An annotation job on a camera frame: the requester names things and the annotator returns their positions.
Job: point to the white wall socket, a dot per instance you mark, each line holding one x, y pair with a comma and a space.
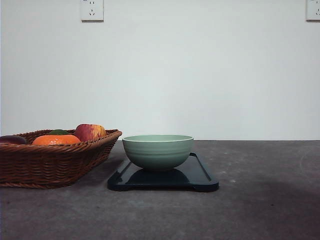
311, 10
91, 11

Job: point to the brown wicker basket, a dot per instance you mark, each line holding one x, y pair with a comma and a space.
59, 165

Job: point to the orange tangerine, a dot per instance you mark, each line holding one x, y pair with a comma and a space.
57, 139

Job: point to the dark purple plum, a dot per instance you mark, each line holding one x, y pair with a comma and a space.
11, 139

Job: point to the green ceramic bowl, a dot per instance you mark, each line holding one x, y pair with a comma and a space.
158, 151

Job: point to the green avocado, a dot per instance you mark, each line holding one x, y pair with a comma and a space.
58, 132

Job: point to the white wall socket left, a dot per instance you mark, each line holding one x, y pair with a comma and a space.
91, 11

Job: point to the dark rectangular tray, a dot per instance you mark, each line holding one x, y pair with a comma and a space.
191, 177

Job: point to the red apple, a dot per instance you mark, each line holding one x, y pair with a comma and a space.
89, 131

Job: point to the white wall socket right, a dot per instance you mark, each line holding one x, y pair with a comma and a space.
311, 10

